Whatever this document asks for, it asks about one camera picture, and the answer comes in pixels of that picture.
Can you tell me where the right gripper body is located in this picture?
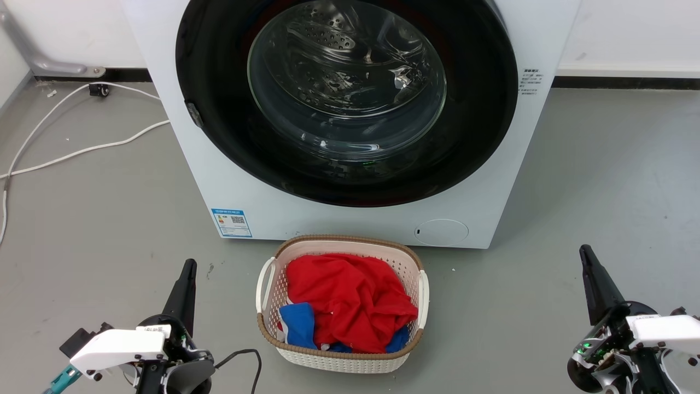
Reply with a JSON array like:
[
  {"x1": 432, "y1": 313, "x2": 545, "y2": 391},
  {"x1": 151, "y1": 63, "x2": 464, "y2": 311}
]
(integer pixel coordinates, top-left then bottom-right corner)
[{"x1": 567, "y1": 302, "x2": 679, "y2": 394}]

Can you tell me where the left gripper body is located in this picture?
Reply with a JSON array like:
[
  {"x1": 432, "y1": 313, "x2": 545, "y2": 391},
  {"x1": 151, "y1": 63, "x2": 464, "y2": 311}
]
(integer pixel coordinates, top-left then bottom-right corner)
[{"x1": 137, "y1": 315, "x2": 215, "y2": 394}]

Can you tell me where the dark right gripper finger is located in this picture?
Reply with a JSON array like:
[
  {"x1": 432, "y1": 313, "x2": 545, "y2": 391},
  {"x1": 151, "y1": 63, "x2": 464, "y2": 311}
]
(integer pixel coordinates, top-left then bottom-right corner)
[{"x1": 579, "y1": 245, "x2": 627, "y2": 326}]

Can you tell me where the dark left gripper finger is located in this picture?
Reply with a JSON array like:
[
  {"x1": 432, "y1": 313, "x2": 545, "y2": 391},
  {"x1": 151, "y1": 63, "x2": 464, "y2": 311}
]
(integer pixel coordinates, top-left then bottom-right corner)
[{"x1": 162, "y1": 259, "x2": 197, "y2": 335}]

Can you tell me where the black round washer door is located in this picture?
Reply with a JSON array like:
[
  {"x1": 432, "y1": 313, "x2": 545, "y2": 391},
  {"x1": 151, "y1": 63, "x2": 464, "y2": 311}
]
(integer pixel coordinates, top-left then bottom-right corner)
[{"x1": 175, "y1": 0, "x2": 518, "y2": 207}]

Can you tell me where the white front-load washing machine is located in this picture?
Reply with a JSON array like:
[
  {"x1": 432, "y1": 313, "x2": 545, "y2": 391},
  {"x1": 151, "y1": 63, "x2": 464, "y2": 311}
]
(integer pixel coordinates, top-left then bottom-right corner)
[{"x1": 121, "y1": 0, "x2": 581, "y2": 250}]

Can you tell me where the blue energy label sticker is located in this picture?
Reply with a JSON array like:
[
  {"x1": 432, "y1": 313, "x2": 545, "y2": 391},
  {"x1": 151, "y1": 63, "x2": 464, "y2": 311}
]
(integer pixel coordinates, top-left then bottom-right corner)
[{"x1": 211, "y1": 208, "x2": 253, "y2": 239}]

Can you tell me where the blue garment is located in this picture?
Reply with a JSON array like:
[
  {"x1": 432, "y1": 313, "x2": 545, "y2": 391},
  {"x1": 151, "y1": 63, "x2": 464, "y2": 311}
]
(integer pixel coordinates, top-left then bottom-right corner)
[{"x1": 278, "y1": 302, "x2": 411, "y2": 354}]

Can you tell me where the white plastic laundry basket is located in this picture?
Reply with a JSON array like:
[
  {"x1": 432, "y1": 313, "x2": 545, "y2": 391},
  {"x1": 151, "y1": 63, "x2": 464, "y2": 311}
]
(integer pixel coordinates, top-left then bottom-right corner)
[{"x1": 256, "y1": 235, "x2": 430, "y2": 374}]

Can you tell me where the red garment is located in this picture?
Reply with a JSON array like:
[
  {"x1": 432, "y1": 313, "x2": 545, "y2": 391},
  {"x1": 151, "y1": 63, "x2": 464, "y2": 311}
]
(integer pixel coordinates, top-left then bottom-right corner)
[{"x1": 285, "y1": 253, "x2": 419, "y2": 354}]

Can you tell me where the round white filter cover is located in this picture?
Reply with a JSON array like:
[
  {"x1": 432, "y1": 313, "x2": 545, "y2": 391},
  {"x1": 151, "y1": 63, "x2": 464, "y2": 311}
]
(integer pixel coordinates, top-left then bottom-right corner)
[{"x1": 414, "y1": 219, "x2": 469, "y2": 246}]

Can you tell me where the small printed text sticker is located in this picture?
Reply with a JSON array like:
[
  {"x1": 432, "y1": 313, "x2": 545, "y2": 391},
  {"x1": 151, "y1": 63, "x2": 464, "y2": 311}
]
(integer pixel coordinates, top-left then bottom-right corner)
[{"x1": 518, "y1": 67, "x2": 543, "y2": 98}]

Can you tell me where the grey metal pipe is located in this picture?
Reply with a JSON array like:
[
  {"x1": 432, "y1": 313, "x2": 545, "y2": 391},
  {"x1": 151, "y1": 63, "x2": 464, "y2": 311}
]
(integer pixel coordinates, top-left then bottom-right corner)
[{"x1": 0, "y1": 8, "x2": 106, "y2": 77}]

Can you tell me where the teal cable connector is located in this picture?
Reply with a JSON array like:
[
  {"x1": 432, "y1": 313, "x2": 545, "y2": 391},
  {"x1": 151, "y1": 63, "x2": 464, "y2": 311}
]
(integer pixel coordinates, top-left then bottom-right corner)
[{"x1": 43, "y1": 366, "x2": 83, "y2": 394}]

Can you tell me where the white floor cable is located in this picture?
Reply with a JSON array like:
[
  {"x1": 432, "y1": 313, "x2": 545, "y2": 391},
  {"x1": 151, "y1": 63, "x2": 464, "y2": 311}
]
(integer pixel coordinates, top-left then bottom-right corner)
[
  {"x1": 0, "y1": 82, "x2": 160, "y2": 244},
  {"x1": 0, "y1": 120, "x2": 171, "y2": 179}
]

